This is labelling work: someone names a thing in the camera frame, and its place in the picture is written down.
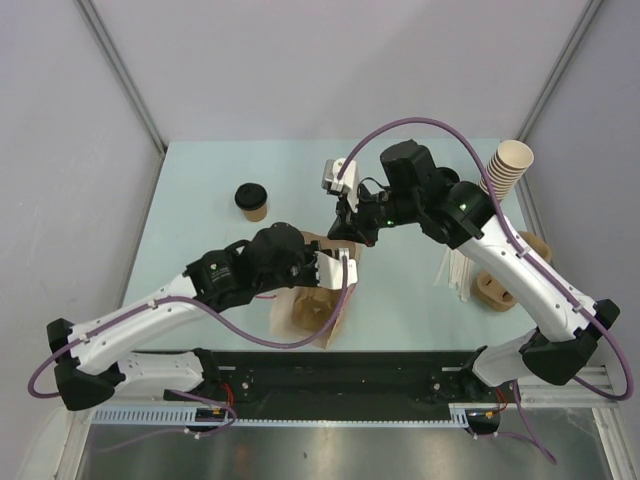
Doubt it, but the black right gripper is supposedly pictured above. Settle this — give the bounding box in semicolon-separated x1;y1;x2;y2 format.
328;179;421;248

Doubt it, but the brown paper coffee cup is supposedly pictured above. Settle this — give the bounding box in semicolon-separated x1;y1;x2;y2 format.
242;203;268;222

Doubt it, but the pink and beige paper bag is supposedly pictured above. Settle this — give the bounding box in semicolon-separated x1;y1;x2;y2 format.
269;231;362;350

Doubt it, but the black plastic cup lid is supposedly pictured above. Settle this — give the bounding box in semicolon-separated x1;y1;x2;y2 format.
234;182;268;211

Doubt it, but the brown cardboard cup carrier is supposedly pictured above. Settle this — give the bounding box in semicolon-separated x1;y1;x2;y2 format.
292;287;340;332

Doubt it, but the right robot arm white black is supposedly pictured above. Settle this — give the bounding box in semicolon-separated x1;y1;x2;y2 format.
322;140;620;401

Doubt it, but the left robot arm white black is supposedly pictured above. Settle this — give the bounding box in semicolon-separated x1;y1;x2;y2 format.
46;223;324;411

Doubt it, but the bundle of white wrapped straws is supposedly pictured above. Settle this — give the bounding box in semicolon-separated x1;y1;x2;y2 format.
433;248;474;302

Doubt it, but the stack of paper cups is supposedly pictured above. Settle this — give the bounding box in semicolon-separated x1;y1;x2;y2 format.
486;140;534;201

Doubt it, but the stack of brown cup carriers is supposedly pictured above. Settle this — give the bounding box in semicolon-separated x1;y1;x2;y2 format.
472;229;553;313

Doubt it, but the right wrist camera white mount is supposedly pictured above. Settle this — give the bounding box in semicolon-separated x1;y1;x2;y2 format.
321;158;360;213

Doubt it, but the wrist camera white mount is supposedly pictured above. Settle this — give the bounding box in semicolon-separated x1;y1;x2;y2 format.
321;158;360;213
316;248;358;290

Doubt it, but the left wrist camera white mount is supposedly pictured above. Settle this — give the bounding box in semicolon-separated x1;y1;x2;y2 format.
316;248;358;290

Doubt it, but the white slotted cable duct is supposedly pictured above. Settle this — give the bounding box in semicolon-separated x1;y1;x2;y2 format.
92;405;469;429

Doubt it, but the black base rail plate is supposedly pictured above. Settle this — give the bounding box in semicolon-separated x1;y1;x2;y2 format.
159;348;521;434

